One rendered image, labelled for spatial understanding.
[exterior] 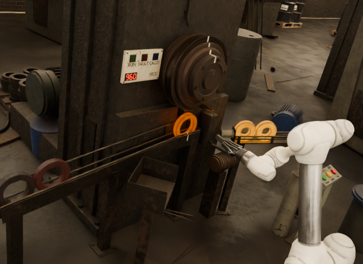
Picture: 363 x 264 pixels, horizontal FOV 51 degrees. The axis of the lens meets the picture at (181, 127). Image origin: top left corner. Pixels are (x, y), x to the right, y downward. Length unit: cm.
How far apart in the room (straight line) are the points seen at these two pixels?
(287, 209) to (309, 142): 125
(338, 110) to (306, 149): 322
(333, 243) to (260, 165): 57
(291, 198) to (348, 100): 221
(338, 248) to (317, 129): 59
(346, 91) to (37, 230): 363
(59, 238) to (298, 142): 163
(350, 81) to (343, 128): 300
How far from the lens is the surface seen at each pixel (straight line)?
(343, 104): 486
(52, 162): 194
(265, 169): 222
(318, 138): 171
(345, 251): 201
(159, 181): 212
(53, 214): 279
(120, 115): 217
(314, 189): 178
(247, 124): 267
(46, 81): 318
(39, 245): 259
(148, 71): 219
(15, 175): 190
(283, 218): 292
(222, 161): 264
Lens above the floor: 180
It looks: 26 degrees down
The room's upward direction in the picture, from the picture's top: 12 degrees clockwise
